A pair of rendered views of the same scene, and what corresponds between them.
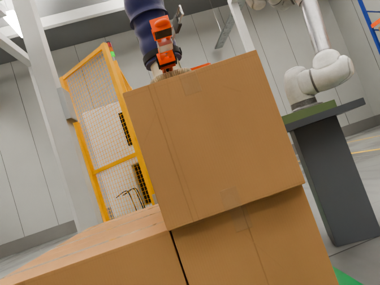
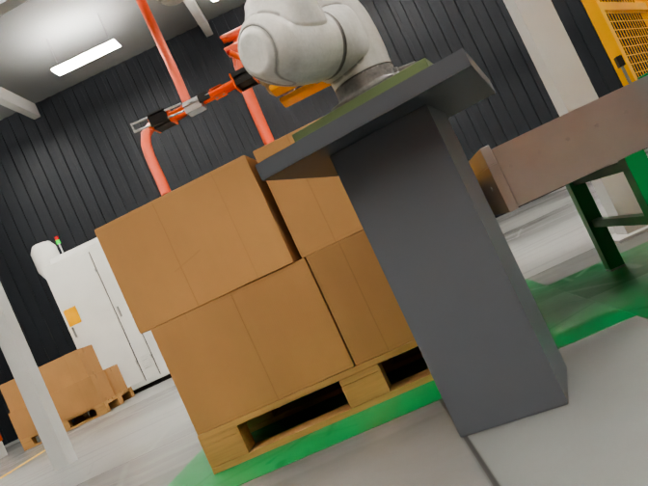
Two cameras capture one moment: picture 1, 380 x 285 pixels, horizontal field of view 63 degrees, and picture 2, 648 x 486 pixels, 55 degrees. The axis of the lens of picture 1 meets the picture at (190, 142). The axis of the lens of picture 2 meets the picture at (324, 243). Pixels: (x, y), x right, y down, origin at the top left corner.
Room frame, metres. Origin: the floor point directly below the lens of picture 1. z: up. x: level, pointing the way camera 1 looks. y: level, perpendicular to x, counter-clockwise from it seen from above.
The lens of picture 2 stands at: (1.94, -2.27, 0.47)
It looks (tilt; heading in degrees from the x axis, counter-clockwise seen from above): 2 degrees up; 100
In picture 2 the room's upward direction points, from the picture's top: 25 degrees counter-clockwise
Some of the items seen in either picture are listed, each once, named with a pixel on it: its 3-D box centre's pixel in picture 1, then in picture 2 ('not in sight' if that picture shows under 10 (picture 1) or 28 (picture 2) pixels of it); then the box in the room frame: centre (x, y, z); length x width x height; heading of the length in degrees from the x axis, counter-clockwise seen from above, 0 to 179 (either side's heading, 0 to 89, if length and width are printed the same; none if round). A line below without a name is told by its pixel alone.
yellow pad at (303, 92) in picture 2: not in sight; (320, 79); (1.78, 0.09, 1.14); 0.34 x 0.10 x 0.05; 3
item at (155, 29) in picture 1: (160, 28); (163, 121); (1.19, -0.04, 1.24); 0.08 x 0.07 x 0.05; 3
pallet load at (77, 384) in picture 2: not in sight; (68, 391); (-3.48, 5.42, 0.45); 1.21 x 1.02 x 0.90; 8
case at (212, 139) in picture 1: (206, 146); (209, 244); (1.16, -0.05, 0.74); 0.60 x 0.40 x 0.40; 3
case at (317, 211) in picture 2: not in sight; (361, 172); (1.78, -0.01, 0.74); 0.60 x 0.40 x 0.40; 4
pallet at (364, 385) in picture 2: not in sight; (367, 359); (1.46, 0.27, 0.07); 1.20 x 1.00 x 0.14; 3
